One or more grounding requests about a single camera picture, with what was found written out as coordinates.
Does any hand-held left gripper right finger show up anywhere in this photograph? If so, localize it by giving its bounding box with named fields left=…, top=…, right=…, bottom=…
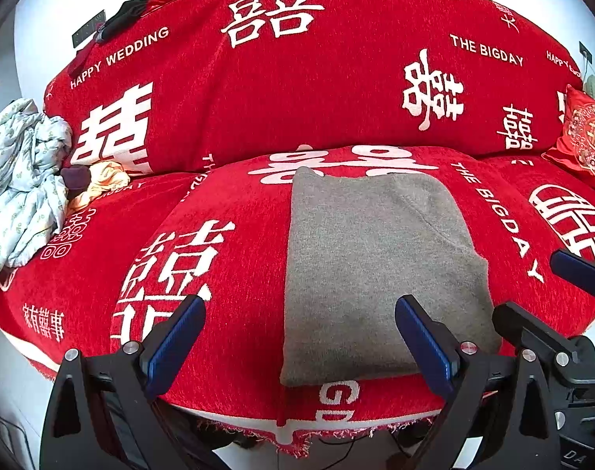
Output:
left=395, top=295, right=565, bottom=470

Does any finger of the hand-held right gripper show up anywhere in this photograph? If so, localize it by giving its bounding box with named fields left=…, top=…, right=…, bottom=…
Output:
left=493, top=302, right=577, bottom=368
left=550, top=249, right=595, bottom=299

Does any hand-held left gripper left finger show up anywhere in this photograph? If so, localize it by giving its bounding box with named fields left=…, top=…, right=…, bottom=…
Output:
left=40, top=295, right=207, bottom=470

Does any grey knit sweater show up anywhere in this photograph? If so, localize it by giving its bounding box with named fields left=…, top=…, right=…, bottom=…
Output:
left=280, top=166, right=504, bottom=387

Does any dark purple cloth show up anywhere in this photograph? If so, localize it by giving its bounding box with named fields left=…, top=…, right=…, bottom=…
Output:
left=60, top=165, right=92, bottom=193

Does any white patterned cloth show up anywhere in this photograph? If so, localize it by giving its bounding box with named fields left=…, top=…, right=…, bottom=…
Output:
left=0, top=99, right=74, bottom=279

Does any red printed sofa cover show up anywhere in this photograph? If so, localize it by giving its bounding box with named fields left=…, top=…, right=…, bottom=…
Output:
left=0, top=0, right=595, bottom=457

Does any black cloth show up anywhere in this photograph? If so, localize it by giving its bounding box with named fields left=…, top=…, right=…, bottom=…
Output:
left=101, top=0, right=152, bottom=42

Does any black cable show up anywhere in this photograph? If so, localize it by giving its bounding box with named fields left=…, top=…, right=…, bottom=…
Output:
left=278, top=431, right=425, bottom=470

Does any dark wall switch panel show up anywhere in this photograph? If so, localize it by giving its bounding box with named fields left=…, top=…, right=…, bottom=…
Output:
left=72, top=10, right=106, bottom=49

